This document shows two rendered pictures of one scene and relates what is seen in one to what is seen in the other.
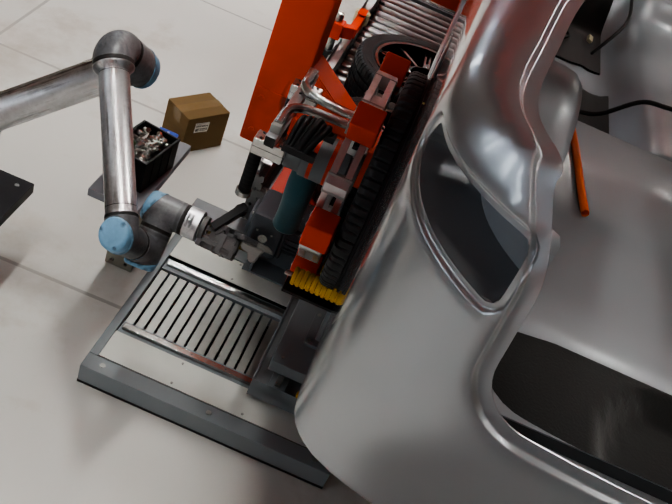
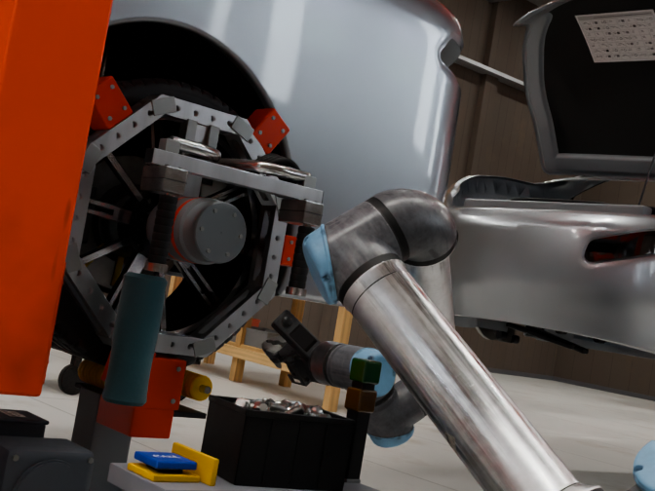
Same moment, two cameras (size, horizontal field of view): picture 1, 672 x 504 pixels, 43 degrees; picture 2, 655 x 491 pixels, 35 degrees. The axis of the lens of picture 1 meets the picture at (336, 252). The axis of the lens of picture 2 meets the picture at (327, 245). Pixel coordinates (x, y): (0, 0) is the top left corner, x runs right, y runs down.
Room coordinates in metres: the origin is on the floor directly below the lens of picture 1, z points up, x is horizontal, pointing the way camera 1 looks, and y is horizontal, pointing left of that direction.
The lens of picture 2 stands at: (3.22, 2.02, 0.75)
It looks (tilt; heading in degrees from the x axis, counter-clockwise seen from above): 3 degrees up; 231
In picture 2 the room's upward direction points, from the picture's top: 10 degrees clockwise
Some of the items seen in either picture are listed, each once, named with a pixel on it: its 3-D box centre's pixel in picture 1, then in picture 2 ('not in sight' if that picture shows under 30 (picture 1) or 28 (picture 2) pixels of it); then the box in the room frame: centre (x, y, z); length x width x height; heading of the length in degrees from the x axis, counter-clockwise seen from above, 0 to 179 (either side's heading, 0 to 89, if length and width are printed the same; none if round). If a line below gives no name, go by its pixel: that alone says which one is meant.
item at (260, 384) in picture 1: (322, 356); not in sight; (2.07, -0.10, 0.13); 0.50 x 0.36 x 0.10; 0
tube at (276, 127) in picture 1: (317, 115); (260, 157); (1.97, 0.19, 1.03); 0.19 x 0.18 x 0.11; 90
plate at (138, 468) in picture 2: not in sight; (163, 472); (2.39, 0.69, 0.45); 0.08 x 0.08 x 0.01; 0
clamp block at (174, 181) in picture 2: (305, 93); (164, 179); (2.24, 0.27, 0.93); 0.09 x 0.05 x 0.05; 90
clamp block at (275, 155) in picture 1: (270, 146); (300, 211); (1.90, 0.27, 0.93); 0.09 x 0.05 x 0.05; 90
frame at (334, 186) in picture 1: (346, 169); (177, 228); (2.07, 0.07, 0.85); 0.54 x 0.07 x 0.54; 0
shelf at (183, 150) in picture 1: (142, 169); (252, 487); (2.22, 0.69, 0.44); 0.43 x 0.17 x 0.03; 0
